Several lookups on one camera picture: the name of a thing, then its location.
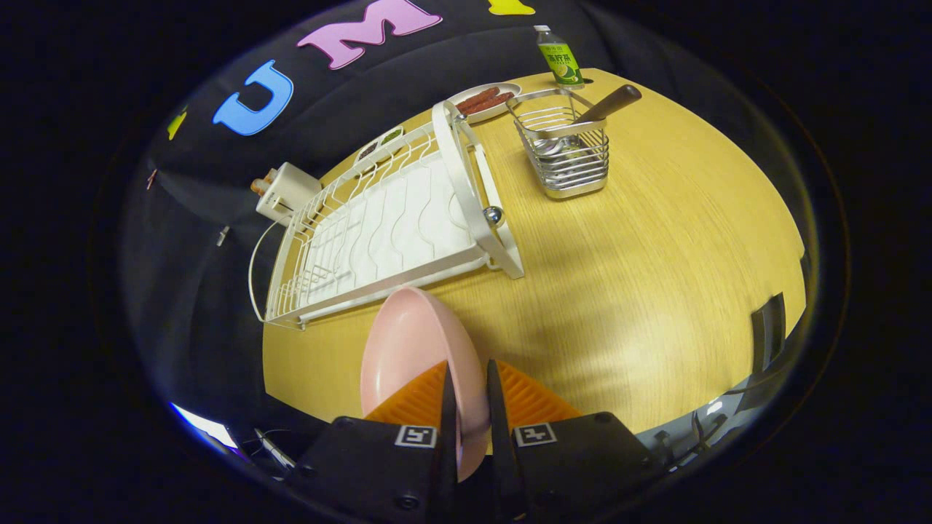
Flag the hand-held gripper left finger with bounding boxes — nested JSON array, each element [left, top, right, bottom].
[[295, 360, 459, 524]]

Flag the metal wire basket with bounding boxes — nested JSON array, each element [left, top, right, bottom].
[[507, 88, 610, 200]]

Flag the white wire dish rack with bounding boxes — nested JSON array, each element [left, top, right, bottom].
[[248, 100, 525, 330]]

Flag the pink plate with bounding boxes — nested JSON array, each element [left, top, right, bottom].
[[360, 286, 490, 483]]

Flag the dark chair back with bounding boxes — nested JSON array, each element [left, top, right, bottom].
[[750, 293, 787, 373]]

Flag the white toaster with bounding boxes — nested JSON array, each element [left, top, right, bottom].
[[255, 162, 323, 226]]

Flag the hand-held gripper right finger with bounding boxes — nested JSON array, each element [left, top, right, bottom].
[[486, 359, 656, 521]]

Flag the white plate with sausages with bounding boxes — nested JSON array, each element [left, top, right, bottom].
[[446, 82, 522, 123]]

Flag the wooden-handled metal spoon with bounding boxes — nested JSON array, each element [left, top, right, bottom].
[[534, 84, 643, 159]]

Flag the green label drink bottle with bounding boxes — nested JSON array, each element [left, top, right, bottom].
[[534, 25, 585, 88]]

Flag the white divided condiment dish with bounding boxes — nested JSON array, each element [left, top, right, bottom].
[[355, 126, 406, 162]]

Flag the computer monitor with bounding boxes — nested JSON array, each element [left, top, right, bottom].
[[171, 402, 239, 450]]

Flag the black backdrop cloth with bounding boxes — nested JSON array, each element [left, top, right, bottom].
[[120, 0, 605, 416]]

